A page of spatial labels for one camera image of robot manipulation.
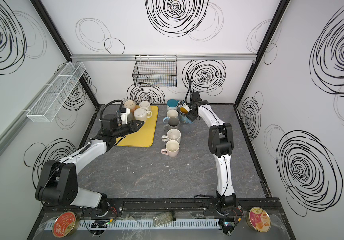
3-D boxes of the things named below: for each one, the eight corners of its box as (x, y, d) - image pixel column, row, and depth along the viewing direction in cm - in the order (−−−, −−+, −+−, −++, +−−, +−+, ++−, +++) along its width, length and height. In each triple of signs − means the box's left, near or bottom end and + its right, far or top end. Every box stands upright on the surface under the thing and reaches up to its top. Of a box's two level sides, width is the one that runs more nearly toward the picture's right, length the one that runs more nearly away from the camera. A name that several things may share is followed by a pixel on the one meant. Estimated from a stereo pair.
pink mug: (162, 156, 94) (161, 149, 86) (170, 145, 98) (170, 137, 91) (173, 163, 91) (172, 156, 83) (181, 151, 96) (181, 144, 88)
